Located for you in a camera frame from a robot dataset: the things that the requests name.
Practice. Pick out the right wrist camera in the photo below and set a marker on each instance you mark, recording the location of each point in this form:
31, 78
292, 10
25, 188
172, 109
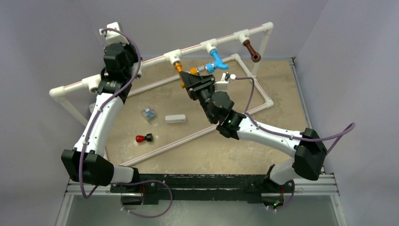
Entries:
224, 83

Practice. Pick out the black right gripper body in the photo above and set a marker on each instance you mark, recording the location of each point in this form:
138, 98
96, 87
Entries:
203, 95

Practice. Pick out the blue water faucet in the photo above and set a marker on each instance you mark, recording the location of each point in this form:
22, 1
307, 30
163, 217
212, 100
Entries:
216, 64

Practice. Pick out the clear bag blue parts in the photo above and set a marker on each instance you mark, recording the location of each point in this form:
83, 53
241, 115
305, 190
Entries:
148, 113

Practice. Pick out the brown water faucet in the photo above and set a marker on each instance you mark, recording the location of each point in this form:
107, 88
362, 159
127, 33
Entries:
255, 56

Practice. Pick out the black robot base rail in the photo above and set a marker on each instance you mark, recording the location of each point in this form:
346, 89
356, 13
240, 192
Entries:
253, 189

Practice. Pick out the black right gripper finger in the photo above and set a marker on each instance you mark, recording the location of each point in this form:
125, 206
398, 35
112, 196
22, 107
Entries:
192, 81
207, 78

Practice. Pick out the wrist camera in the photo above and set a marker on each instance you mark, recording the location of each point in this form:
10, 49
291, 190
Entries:
112, 37
224, 83

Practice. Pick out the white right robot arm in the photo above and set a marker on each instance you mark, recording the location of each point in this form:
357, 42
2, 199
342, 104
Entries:
305, 149

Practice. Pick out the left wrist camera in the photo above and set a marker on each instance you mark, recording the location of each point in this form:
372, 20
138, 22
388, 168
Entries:
112, 37

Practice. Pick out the white plastic case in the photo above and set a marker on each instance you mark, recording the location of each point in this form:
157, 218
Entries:
177, 118

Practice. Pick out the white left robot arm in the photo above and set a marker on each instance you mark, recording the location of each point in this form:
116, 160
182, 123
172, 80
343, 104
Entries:
86, 162

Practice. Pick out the red black faucet piece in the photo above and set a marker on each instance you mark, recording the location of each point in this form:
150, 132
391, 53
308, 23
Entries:
148, 137

